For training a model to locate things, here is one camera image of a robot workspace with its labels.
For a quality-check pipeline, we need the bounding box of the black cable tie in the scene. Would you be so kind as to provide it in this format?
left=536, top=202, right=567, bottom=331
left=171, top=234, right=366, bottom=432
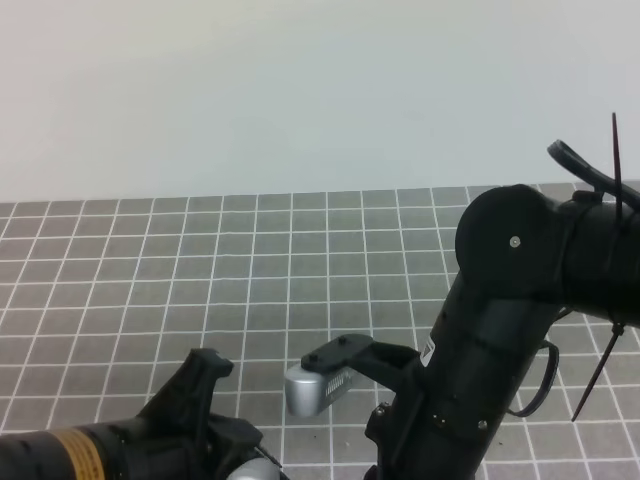
left=571, top=112, right=625, bottom=422

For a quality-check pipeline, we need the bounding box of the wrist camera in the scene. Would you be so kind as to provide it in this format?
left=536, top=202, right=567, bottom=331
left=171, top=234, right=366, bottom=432
left=227, top=446, right=289, bottom=480
left=284, top=334, right=420, bottom=418

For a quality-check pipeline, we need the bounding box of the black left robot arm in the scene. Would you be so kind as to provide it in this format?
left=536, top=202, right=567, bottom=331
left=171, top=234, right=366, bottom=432
left=1, top=348, right=279, bottom=479

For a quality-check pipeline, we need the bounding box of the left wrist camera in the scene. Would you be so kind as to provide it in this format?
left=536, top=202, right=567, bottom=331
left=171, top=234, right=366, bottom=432
left=227, top=446, right=289, bottom=480

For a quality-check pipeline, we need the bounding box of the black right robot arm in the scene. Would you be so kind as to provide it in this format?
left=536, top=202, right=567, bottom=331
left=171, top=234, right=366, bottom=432
left=366, top=185, right=639, bottom=479

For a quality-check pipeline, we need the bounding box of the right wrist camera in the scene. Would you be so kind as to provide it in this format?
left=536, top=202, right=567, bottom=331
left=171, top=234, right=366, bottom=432
left=284, top=334, right=420, bottom=418

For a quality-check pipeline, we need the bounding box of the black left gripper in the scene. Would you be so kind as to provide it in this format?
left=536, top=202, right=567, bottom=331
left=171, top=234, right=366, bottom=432
left=118, top=348, right=263, bottom=479

